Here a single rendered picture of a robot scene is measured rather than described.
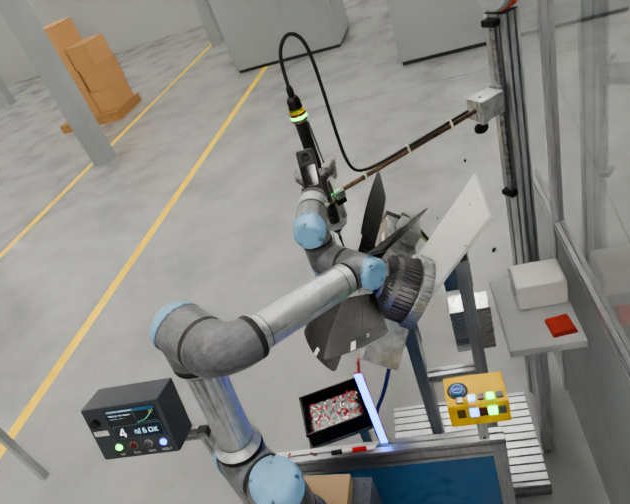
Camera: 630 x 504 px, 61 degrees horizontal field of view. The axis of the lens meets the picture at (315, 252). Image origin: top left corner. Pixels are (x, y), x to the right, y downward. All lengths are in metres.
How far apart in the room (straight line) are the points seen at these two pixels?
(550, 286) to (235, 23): 7.76
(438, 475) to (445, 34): 5.89
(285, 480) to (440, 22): 6.29
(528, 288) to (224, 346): 1.23
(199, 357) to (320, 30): 8.03
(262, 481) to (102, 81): 8.79
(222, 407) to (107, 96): 8.73
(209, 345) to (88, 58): 8.74
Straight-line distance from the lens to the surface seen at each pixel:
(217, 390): 1.21
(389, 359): 1.82
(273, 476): 1.30
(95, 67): 9.67
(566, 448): 2.72
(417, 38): 7.13
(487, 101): 1.80
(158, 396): 1.66
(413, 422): 2.75
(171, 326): 1.10
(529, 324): 1.99
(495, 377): 1.58
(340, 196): 1.55
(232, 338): 1.03
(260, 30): 9.06
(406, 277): 1.77
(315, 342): 1.96
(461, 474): 1.89
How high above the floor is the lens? 2.30
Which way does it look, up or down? 34 degrees down
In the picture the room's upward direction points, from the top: 21 degrees counter-clockwise
